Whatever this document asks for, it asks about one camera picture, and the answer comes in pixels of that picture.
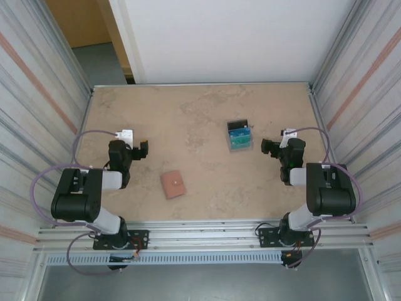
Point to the clear acrylic card stand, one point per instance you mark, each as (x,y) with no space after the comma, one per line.
(240,150)

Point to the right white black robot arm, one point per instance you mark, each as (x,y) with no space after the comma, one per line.
(329,194)

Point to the teal card in stand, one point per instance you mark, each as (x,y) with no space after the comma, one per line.
(240,143)

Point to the blue card in stand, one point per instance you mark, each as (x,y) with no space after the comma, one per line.
(239,133)

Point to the black card in stand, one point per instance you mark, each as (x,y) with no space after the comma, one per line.
(237,124)

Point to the wooden door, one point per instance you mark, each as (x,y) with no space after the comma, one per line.
(81,22)

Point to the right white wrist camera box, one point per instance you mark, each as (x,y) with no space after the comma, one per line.
(286,138)

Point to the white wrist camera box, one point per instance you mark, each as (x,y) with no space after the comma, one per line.
(286,138)
(127,135)

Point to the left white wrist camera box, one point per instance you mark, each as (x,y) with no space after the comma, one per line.
(127,135)

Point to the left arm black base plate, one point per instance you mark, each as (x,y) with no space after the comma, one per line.
(141,233)

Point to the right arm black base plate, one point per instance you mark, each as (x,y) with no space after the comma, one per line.
(266,235)

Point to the aluminium rail frame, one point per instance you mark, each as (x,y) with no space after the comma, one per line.
(200,232)

